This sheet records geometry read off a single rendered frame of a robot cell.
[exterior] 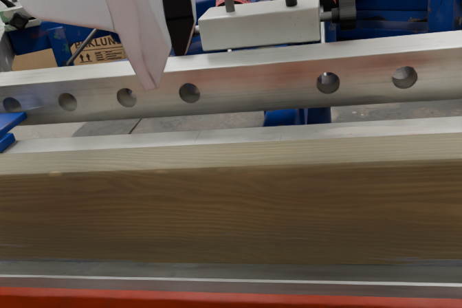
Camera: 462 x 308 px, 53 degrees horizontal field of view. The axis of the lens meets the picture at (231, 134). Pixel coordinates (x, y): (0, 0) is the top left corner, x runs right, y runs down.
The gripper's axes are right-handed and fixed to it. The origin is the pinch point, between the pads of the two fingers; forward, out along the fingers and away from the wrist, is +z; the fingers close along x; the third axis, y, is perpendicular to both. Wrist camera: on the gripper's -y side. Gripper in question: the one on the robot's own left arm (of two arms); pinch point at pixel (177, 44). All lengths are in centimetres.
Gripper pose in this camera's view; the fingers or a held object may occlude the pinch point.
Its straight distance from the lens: 23.7
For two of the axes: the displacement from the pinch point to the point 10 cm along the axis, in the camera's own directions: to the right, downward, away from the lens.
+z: 1.6, 8.8, 4.4
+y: -9.7, 0.7, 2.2
